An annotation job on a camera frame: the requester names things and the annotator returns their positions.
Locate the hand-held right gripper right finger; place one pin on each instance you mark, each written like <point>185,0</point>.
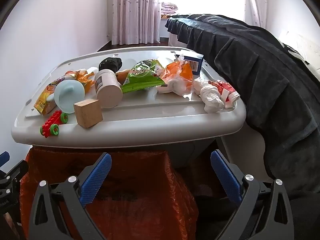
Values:
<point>226,177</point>

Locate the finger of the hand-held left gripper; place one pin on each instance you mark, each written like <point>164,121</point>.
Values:
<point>17,172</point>
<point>3,157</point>

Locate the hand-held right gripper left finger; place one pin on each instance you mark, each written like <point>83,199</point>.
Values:
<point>96,177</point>

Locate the orange plastic trash bag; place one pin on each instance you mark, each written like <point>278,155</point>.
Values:
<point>140,180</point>

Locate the white knotted plastic bag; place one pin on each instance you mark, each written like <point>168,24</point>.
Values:
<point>208,95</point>

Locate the orange and white plastic bag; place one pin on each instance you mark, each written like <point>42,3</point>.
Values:
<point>175,80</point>

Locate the red toy car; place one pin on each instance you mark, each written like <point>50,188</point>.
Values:
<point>51,126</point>

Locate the wooden block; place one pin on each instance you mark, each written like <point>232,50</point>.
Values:
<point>87,113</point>

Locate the yellow snack packet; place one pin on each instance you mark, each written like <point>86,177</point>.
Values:
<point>42,100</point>

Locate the red and white wrapper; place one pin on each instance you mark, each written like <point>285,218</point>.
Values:
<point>228,92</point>

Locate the light blue plastic cup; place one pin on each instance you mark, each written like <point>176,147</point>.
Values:
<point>67,95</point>

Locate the white plastic jar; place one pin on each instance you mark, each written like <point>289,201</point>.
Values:
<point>107,87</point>

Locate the orange crumpled wrapper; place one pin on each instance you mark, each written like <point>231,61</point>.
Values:
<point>85,80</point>

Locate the brown toy pear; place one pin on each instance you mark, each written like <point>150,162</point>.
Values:
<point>122,77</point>

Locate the green snack packet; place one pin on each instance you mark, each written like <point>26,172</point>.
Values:
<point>141,77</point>

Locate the black crumpled bag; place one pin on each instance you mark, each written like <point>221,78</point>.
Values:
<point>110,64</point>

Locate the blue cardboard box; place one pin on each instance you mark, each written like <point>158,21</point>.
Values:
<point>195,63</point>

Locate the wide patterned curtain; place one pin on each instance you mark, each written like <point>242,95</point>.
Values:
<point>135,12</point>

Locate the narrow patterned curtain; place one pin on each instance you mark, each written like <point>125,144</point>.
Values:
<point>255,2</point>

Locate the folded pink blankets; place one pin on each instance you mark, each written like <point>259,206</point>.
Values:
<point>169,8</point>

